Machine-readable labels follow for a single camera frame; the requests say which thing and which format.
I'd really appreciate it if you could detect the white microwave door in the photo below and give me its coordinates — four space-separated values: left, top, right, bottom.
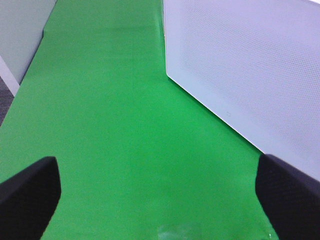
163 0 320 179

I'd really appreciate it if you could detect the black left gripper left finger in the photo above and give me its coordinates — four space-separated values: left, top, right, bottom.
0 156 62 240

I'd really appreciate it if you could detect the white partition panel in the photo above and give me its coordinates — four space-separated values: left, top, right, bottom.
0 0 57 96

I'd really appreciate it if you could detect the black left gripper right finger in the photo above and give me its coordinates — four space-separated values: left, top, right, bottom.
255 154 320 240

